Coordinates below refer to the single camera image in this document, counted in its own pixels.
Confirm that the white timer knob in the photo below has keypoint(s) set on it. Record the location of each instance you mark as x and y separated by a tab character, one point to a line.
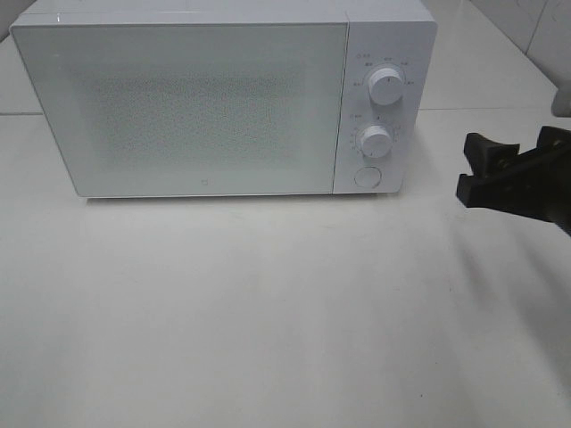
375	142

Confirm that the white microwave door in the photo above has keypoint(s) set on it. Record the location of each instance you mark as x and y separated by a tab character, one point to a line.
149	111

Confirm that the upper white power knob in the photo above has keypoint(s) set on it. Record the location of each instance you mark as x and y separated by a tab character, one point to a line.
385	84

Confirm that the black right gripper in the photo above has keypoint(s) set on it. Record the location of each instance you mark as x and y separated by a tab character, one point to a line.
533	184

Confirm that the round white door release button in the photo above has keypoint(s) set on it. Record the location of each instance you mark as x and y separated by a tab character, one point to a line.
368	177

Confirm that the white microwave oven body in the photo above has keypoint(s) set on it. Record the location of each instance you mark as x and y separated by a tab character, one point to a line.
401	33

